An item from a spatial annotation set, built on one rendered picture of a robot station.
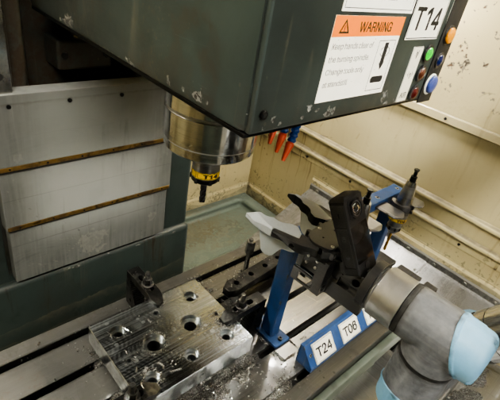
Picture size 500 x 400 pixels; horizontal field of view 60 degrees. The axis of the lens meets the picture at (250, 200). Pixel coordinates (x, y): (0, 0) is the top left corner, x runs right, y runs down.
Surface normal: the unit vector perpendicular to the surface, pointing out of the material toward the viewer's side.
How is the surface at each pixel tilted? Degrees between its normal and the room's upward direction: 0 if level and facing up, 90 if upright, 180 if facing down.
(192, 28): 90
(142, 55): 90
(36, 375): 0
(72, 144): 90
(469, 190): 90
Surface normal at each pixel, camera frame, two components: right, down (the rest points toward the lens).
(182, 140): -0.47, 0.40
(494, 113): -0.73, 0.25
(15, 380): 0.16, -0.84
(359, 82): 0.66, 0.48
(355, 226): 0.68, -0.02
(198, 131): -0.16, 0.50
